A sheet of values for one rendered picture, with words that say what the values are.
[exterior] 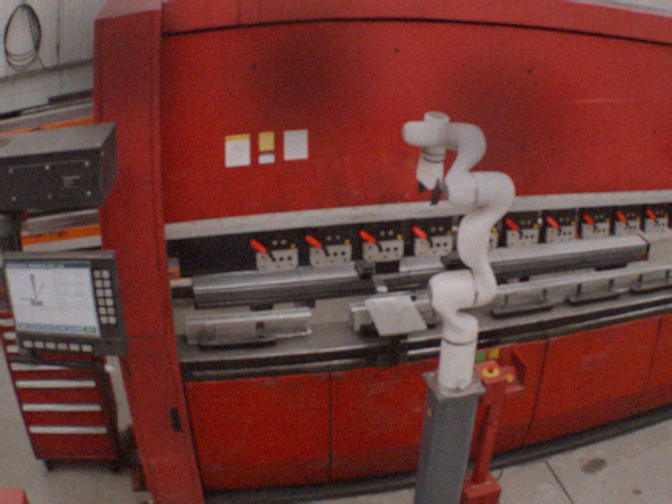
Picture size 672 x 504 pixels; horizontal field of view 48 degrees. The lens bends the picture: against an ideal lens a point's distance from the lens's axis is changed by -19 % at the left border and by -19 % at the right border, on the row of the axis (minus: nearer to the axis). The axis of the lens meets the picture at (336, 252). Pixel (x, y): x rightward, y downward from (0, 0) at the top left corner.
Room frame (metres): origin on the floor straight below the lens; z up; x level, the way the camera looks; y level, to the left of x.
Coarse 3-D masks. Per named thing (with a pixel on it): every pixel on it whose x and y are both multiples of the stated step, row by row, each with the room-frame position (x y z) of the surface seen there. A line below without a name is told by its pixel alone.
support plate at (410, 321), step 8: (408, 296) 3.12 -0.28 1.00; (368, 304) 3.06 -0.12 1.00; (400, 304) 3.06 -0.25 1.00; (408, 304) 3.06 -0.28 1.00; (376, 312) 3.00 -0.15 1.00; (408, 312) 2.99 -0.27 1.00; (416, 312) 2.99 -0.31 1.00; (376, 320) 2.94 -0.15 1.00; (384, 320) 2.94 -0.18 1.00; (392, 320) 2.94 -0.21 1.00; (400, 320) 2.93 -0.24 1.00; (408, 320) 2.93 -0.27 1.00; (416, 320) 2.93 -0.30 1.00; (384, 328) 2.88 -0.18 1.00; (392, 328) 2.88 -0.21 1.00; (400, 328) 2.87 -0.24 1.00; (408, 328) 2.87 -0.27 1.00; (416, 328) 2.87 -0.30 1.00; (424, 328) 2.87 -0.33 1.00
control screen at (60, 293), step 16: (16, 272) 2.23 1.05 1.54; (32, 272) 2.23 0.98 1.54; (48, 272) 2.23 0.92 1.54; (64, 272) 2.24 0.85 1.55; (80, 272) 2.24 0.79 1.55; (16, 288) 2.23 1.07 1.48; (32, 288) 2.23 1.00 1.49; (48, 288) 2.23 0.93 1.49; (64, 288) 2.24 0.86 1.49; (80, 288) 2.24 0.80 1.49; (16, 304) 2.23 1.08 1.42; (32, 304) 2.23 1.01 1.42; (48, 304) 2.23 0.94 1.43; (64, 304) 2.23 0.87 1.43; (80, 304) 2.24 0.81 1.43; (16, 320) 2.23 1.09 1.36; (32, 320) 2.23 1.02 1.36; (48, 320) 2.23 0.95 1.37; (64, 320) 2.23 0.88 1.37; (80, 320) 2.24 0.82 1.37
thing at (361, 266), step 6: (360, 264) 3.34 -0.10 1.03; (366, 264) 3.34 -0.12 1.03; (372, 264) 3.34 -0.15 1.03; (360, 270) 3.31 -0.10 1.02; (366, 270) 3.30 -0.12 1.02; (372, 270) 3.31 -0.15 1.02; (360, 276) 3.29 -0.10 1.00; (366, 276) 3.29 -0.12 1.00; (372, 276) 3.29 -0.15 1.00; (378, 282) 3.23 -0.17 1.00; (378, 288) 3.18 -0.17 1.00; (384, 288) 3.18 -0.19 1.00
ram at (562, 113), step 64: (192, 64) 2.94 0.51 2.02; (256, 64) 2.99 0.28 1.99; (320, 64) 3.04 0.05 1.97; (384, 64) 3.08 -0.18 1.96; (448, 64) 3.13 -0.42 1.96; (512, 64) 3.19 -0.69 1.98; (576, 64) 3.25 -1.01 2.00; (640, 64) 3.33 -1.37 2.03; (192, 128) 2.94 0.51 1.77; (256, 128) 2.99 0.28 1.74; (320, 128) 3.04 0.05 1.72; (384, 128) 3.08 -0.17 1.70; (512, 128) 3.19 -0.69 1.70; (576, 128) 3.25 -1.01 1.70; (640, 128) 3.33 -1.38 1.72; (192, 192) 2.94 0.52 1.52; (256, 192) 2.99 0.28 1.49; (320, 192) 3.04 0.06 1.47; (384, 192) 3.08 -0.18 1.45; (576, 192) 3.26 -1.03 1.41
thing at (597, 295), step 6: (582, 294) 3.27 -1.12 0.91; (588, 294) 3.27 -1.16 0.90; (594, 294) 3.27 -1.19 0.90; (600, 294) 3.27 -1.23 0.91; (606, 294) 3.27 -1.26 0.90; (612, 294) 3.27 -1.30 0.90; (618, 294) 3.27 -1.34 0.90; (570, 300) 3.23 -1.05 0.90; (576, 300) 3.22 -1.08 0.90; (582, 300) 3.23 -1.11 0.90; (588, 300) 3.24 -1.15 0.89; (594, 300) 3.24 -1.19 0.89; (600, 300) 3.25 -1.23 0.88; (570, 306) 3.22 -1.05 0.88
